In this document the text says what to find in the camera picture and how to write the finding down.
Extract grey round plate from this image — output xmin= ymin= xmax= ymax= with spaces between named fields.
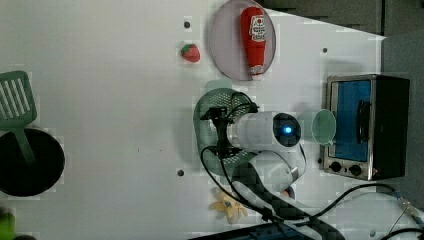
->
xmin=208 ymin=0 xmax=276 ymax=81

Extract green slotted spatula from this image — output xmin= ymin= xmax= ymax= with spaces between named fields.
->
xmin=0 ymin=71 xmax=37 ymax=165

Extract blue bowl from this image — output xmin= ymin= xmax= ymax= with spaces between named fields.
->
xmin=282 ymin=186 xmax=295 ymax=199

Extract yellow toy banana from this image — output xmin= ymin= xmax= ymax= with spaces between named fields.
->
xmin=209 ymin=189 xmax=248 ymax=224

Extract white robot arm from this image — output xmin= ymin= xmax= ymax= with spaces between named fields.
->
xmin=199 ymin=106 xmax=345 ymax=240

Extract red toy strawberry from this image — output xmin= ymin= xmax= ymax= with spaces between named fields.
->
xmin=180 ymin=44 xmax=201 ymax=63

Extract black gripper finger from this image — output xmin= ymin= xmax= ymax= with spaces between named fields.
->
xmin=210 ymin=146 xmax=240 ymax=158
xmin=200 ymin=106 xmax=227 ymax=121

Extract red ketchup bottle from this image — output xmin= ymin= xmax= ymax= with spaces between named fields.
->
xmin=240 ymin=6 xmax=266 ymax=81

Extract blue metal frame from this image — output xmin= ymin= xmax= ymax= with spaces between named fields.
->
xmin=196 ymin=222 xmax=314 ymax=240

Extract green plastic strainer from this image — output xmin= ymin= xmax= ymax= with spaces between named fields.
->
xmin=193 ymin=79 xmax=255 ymax=176

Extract green cylinder object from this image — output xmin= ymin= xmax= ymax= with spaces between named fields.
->
xmin=0 ymin=213 xmax=16 ymax=240

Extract black round pan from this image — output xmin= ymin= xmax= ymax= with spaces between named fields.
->
xmin=0 ymin=129 xmax=65 ymax=197

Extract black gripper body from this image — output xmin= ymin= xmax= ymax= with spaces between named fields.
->
xmin=213 ymin=117 xmax=231 ymax=150

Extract green plastic cup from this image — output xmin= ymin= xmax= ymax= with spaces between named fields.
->
xmin=298 ymin=109 xmax=336 ymax=146

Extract silver black toaster oven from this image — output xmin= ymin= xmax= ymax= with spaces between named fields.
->
xmin=323 ymin=74 xmax=410 ymax=181

